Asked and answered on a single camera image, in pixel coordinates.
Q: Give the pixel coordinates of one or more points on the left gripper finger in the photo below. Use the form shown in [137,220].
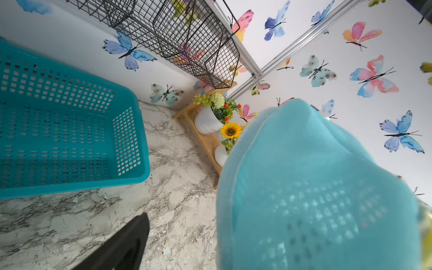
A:
[123,251]

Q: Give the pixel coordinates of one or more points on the teal mesh laundry bag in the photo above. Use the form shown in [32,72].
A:
[298,192]

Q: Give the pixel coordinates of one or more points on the white pot yellow pink flowers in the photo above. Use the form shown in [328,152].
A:
[231,133]

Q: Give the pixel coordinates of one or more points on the wooden zigzag shelf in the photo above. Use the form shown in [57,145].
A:
[208,142]

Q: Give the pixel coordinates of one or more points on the teal plastic basket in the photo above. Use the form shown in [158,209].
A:
[65,130]

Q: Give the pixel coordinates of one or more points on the white pot orange flowers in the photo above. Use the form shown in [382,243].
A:
[216,112]

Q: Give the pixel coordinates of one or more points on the black wire wall basket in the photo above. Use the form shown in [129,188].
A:
[188,34]

